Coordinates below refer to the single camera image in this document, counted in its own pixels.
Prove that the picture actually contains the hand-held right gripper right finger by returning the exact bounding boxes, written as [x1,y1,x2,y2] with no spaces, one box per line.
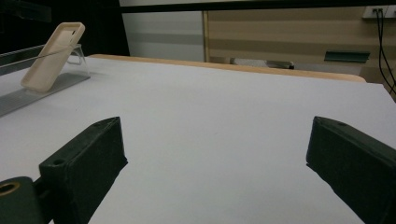
[305,115,396,224]

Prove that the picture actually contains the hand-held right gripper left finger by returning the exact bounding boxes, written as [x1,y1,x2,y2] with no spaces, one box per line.
[38,116,129,224]

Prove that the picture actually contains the clear plastic tray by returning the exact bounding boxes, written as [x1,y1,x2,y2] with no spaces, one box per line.
[0,43,92,119]

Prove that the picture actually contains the beige printed phone case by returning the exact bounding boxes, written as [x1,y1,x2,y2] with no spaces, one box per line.
[20,21,87,93]

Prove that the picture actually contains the dark object under desk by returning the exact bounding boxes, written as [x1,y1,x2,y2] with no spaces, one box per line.
[264,60,296,71]

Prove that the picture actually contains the white table cover sheet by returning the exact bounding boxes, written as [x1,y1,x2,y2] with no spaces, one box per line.
[0,56,396,224]

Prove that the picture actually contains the black curtain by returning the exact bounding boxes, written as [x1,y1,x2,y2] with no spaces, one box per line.
[0,0,131,68]

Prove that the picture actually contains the wooden table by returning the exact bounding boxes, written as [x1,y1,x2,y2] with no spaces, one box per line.
[88,53,367,84]

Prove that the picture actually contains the white cabinet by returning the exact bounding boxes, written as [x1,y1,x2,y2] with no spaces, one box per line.
[119,0,207,63]

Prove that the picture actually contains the white power strip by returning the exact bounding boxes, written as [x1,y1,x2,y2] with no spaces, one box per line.
[361,5,396,20]

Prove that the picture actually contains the black hanging cables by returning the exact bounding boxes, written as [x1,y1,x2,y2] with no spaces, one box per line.
[374,8,396,96]

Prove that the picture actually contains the black horizontal frame bar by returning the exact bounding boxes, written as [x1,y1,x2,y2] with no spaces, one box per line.
[119,0,396,14]

